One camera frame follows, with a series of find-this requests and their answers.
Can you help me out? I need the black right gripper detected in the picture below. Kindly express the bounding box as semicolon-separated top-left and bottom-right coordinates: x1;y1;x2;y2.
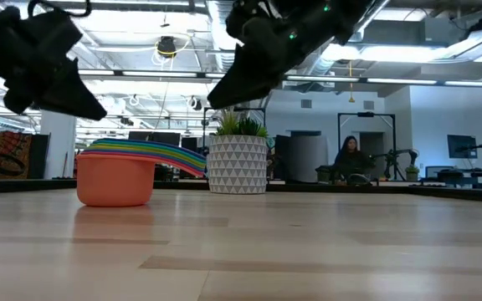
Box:
206;0;335;110

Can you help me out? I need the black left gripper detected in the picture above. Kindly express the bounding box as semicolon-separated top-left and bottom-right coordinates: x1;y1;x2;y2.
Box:
0;0;108;122

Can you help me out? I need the yellow measuring cup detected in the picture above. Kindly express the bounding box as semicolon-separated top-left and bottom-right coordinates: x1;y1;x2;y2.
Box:
84;144;208;171

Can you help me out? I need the pink measuring cup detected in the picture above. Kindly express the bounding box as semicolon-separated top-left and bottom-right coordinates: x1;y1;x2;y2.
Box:
79;149;208;176

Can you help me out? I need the green artificial succulent plant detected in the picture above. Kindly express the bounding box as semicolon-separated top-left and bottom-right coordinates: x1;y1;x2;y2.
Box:
213;101;269;139

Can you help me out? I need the white building pillar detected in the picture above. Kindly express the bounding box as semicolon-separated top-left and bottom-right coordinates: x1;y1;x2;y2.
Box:
39;109;78;180

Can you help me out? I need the colourful patterned tapestry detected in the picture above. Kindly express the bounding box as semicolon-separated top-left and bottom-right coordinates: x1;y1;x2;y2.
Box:
0;130;52;181

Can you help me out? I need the white triangle-patterned plant pot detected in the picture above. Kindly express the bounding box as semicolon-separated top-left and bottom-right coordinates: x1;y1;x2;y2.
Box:
207;134;269;196

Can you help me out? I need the black upright panel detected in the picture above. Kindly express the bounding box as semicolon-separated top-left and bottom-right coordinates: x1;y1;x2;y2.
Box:
180;136;199;156

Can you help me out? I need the black ceiling-mounted device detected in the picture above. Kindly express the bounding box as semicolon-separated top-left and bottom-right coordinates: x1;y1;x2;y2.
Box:
156;35;178;59

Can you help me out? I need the grey curved partition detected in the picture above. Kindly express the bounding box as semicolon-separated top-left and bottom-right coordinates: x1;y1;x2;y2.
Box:
289;130;330;183

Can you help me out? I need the black computer monitor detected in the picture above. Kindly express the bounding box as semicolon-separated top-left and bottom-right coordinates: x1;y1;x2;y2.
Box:
151;131;182;148
127;130;154;142

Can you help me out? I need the person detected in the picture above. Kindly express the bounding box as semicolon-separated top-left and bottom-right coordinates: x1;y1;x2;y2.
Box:
333;135;372;184

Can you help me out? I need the black aluminium table frame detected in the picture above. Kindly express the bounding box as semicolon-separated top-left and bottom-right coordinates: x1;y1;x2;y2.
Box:
0;177;482;205

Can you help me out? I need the black rig frame stand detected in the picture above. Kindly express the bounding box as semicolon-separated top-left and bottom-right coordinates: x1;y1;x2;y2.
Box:
336;111;397;179

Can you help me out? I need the wall-mounted dark monitor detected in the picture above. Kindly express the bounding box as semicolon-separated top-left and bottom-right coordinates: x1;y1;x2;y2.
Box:
447;134;479;160

